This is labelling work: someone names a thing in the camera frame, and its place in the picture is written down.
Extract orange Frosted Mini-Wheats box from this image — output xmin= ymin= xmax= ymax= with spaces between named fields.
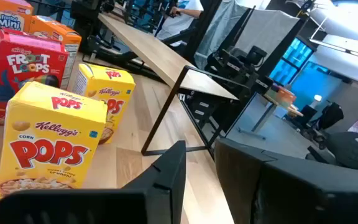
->
xmin=29 ymin=14 xmax=83 ymax=91
xmin=0 ymin=0 xmax=34 ymax=44

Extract black office chair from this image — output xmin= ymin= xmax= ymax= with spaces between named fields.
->
xmin=305 ymin=131 xmax=358 ymax=174

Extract wooden shelf black metal legs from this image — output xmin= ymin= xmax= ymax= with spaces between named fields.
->
xmin=97 ymin=12 xmax=252 ymax=156

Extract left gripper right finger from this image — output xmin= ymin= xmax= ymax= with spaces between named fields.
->
xmin=213 ymin=138 xmax=358 ymax=224

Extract yellow Corn Pops cereal box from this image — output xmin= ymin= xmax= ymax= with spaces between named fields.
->
xmin=72 ymin=63 xmax=136 ymax=146
xmin=0 ymin=81 xmax=108 ymax=202

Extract red Froot Loops cereal box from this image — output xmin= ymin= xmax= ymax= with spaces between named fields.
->
xmin=0 ymin=27 xmax=70 ymax=126

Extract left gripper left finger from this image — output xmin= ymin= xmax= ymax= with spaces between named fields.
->
xmin=0 ymin=139 xmax=188 ymax=224

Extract blue tinted window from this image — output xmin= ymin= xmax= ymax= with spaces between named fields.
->
xmin=268 ymin=37 xmax=315 ymax=86

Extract person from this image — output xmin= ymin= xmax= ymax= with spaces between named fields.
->
xmin=154 ymin=0 xmax=205 ymax=47

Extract grey fabric screen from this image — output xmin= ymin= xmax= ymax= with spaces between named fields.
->
xmin=194 ymin=0 xmax=301 ymax=71

